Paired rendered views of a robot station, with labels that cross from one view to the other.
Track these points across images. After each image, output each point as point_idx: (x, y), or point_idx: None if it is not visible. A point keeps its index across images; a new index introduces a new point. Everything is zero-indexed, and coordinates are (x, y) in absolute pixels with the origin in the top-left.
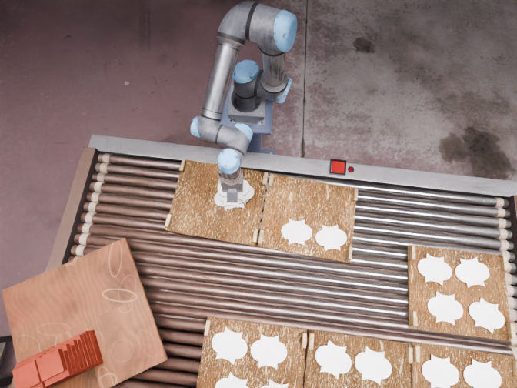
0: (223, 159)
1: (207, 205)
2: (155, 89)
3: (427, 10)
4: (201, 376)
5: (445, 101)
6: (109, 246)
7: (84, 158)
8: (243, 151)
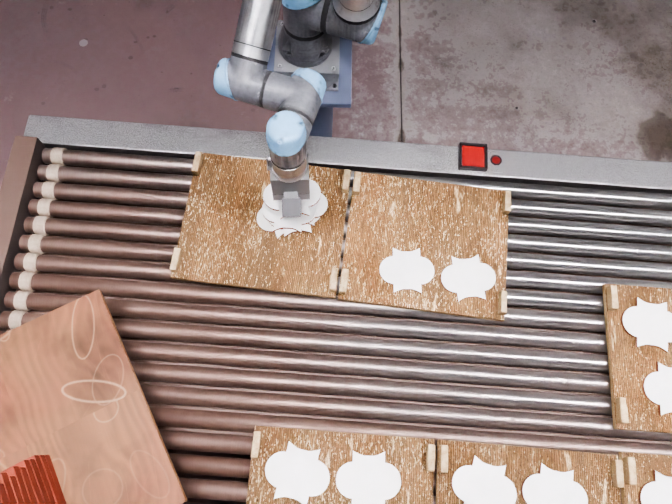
0: (277, 129)
1: (244, 231)
2: (135, 52)
3: None
4: None
5: (643, 57)
6: (71, 306)
7: (16, 157)
8: (311, 116)
